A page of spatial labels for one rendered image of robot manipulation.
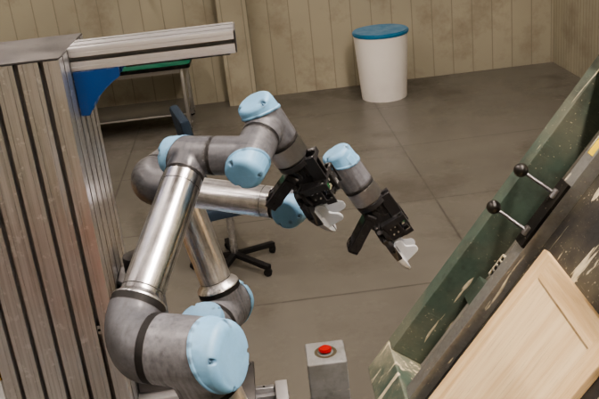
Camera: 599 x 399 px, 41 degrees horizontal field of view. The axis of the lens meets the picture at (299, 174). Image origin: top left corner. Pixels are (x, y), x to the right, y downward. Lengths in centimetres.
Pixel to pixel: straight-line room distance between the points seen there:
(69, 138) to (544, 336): 115
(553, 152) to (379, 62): 587
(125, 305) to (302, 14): 755
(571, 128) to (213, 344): 139
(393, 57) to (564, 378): 651
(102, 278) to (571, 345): 101
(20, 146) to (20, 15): 747
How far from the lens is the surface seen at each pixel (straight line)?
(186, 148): 153
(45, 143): 156
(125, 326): 134
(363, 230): 195
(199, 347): 127
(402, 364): 248
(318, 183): 163
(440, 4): 902
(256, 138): 149
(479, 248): 241
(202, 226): 212
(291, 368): 411
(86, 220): 160
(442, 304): 247
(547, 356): 194
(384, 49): 810
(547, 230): 217
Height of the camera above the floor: 230
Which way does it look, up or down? 21 degrees down
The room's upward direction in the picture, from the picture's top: 6 degrees counter-clockwise
